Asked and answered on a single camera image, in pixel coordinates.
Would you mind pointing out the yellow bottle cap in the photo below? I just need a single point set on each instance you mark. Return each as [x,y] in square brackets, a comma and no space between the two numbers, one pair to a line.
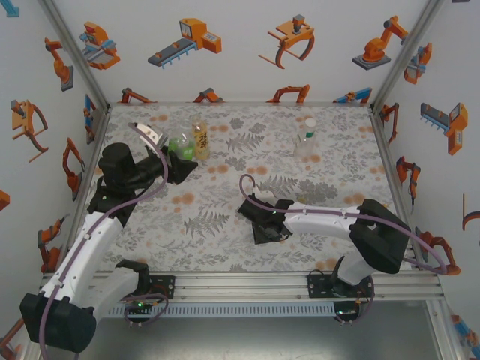
[302,201]

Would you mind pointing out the aluminium table side rail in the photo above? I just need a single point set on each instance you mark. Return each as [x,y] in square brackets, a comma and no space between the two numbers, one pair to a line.
[390,157]
[91,157]

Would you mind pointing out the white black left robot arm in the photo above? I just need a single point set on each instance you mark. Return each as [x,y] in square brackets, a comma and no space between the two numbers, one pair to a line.
[75,270]

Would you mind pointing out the clear bottle white green label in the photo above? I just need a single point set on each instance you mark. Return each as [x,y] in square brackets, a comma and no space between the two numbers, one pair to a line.
[304,146]

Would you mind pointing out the orange blue machine sticker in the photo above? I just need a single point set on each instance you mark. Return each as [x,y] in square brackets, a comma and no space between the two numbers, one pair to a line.
[98,45]
[416,69]

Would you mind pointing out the blue orange gantry sticker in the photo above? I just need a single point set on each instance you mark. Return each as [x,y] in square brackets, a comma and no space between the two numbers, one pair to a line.
[360,93]
[9,11]
[463,330]
[89,120]

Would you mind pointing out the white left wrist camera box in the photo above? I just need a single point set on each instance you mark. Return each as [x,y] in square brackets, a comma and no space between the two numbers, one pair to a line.
[150,135]

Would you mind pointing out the aluminium frame post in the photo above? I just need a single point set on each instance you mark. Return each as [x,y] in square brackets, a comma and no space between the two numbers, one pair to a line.
[406,52]
[75,52]

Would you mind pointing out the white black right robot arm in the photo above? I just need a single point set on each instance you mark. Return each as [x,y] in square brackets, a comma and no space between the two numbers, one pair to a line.
[378,240]

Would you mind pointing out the aluminium table back rail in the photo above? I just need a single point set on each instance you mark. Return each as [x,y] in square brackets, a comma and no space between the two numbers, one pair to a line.
[243,103]

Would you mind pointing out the aluminium front rail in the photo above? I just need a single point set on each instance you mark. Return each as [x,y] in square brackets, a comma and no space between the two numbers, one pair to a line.
[240,287]

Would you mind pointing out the white bottle cap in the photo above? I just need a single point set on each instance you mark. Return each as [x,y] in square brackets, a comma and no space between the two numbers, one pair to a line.
[310,122]

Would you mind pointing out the small circuit board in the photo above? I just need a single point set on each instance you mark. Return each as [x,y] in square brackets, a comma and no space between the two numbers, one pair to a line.
[138,304]
[347,311]

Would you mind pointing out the green label plastic bottle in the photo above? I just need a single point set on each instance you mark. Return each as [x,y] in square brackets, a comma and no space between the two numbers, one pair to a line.
[183,150]

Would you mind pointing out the orange claw gripper sticker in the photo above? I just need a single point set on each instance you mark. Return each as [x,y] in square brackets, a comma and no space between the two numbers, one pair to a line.
[294,33]
[26,120]

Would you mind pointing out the aluminium frame leg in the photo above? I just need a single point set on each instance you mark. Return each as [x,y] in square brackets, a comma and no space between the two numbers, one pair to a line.
[444,330]

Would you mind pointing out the orange conveyor belt sticker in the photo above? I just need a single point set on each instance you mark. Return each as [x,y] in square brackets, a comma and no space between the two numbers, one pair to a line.
[455,127]
[195,35]

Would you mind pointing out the yellow label plastic bottle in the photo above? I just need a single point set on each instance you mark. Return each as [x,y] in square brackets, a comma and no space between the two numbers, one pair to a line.
[201,144]

